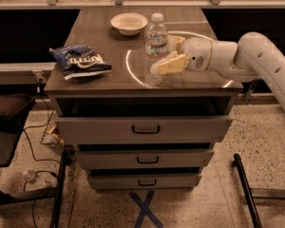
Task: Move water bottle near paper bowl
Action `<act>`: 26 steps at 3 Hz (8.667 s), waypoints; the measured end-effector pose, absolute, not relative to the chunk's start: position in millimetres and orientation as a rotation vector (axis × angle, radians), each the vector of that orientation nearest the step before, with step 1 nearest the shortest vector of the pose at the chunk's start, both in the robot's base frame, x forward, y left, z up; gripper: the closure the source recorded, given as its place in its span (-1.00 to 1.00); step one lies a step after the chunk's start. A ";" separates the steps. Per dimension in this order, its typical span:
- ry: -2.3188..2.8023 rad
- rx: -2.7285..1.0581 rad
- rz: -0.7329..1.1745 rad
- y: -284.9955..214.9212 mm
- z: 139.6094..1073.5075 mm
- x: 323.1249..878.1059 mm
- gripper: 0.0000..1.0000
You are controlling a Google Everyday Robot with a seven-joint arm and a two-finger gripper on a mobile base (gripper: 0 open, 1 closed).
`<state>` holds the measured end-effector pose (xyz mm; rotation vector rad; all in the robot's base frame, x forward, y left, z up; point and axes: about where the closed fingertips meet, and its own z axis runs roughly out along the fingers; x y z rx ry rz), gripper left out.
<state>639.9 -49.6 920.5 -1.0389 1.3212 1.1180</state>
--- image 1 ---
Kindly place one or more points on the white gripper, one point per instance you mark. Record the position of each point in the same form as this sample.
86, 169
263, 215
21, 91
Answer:
197, 53

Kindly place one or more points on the clear plastic water bottle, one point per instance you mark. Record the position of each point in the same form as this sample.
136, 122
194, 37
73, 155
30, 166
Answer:
155, 48

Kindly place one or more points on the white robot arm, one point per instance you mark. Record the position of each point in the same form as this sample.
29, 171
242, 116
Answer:
253, 56

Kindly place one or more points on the white paper bowl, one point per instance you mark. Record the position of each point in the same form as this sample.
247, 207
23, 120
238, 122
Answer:
129, 23

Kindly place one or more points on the grey three-drawer cabinet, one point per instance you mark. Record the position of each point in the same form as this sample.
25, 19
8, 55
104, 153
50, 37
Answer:
126, 134

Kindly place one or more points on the blue chip bag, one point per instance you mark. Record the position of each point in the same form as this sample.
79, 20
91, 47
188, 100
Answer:
77, 61

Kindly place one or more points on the dark bin on left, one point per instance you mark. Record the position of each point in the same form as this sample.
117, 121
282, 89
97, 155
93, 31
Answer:
14, 110

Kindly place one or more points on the black metal leg left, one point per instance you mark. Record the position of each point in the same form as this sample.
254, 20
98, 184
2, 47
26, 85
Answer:
59, 192

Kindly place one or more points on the wire basket on floor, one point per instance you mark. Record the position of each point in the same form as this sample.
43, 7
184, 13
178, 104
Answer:
52, 137

